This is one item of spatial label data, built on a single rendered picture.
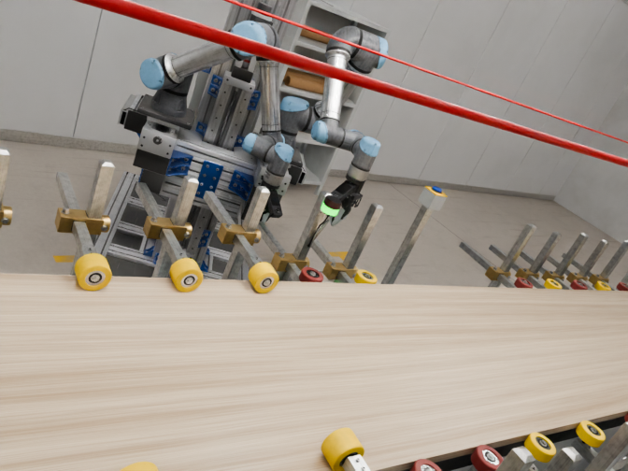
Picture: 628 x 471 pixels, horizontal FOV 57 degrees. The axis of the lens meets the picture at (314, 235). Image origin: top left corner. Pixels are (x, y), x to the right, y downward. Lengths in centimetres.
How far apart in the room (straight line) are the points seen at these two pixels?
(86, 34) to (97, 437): 337
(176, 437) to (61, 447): 21
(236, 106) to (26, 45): 194
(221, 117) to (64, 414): 167
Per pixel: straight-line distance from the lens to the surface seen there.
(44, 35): 421
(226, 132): 265
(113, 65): 439
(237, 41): 35
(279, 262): 203
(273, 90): 228
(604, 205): 970
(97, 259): 152
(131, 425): 124
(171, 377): 136
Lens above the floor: 180
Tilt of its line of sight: 24 degrees down
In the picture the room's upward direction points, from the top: 24 degrees clockwise
